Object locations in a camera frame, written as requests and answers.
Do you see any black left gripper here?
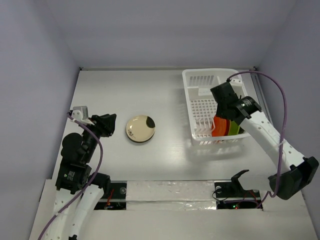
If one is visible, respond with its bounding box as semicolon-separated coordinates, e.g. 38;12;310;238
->
81;112;117;162

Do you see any foil covered base bar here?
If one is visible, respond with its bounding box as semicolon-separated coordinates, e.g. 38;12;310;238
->
125;180;217;211

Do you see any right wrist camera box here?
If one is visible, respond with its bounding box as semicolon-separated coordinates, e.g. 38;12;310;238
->
227;78;243;88

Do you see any green plate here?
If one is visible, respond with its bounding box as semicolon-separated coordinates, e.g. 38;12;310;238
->
226;121;240;136

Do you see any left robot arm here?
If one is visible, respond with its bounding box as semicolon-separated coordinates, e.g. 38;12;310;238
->
38;107;117;240

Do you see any white plastic dish rack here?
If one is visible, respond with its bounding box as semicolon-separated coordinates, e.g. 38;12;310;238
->
182;68;249;146

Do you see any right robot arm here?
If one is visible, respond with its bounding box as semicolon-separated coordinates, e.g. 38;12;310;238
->
210;82;320;200

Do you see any beige plate with black patch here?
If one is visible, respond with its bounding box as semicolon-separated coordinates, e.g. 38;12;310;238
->
125;115;156;140

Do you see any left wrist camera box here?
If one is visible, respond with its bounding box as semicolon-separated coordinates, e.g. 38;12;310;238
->
67;106;91;124

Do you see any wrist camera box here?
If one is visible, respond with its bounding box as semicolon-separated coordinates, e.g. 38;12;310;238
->
67;106;91;124
227;78;243;88

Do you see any aluminium side rail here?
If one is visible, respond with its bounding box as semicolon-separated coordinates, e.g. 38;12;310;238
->
250;73;273;124

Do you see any orange plate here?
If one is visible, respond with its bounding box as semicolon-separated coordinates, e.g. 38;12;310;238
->
211;116;231;137

